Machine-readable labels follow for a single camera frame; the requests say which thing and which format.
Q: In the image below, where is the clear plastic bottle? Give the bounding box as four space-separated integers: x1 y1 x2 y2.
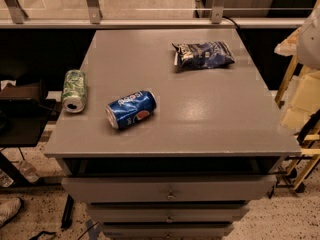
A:
18 161 39 183

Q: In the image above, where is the dark blue chip bag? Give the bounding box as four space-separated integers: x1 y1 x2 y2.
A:
173 41 235 69

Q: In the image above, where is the grey drawer cabinet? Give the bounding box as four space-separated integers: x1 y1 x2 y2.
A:
45 29 299 240

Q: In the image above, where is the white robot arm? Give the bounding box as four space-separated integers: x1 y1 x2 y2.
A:
297 6 320 69

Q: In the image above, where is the green soda can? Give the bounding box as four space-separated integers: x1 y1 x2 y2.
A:
61 70 87 113

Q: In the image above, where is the metal railing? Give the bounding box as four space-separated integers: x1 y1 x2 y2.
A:
0 0 319 29

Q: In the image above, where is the black side table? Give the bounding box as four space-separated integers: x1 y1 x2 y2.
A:
0 80 58 188

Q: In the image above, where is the blue pepsi can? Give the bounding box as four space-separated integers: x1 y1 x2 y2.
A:
106 90 157 129

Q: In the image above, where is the white shoe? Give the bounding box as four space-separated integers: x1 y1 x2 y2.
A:
0 198 23 227

